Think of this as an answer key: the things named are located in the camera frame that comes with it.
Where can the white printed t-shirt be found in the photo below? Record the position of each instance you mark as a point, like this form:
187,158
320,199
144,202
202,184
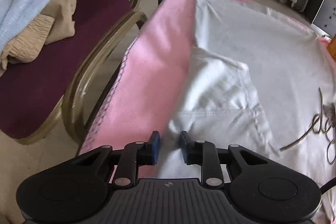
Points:
256,79

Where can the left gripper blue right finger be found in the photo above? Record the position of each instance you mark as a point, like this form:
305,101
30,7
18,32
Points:
204,154

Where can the maroon banquet chair near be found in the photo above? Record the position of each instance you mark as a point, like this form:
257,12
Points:
35,95

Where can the beige garment on chair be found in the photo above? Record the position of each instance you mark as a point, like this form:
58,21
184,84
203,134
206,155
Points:
54,23

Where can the pink dalmatian blanket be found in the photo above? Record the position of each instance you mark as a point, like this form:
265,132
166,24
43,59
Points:
152,76

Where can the orange juice bottle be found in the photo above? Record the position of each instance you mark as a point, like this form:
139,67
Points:
331,47

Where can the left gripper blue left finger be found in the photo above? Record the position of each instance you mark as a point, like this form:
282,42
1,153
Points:
133,156

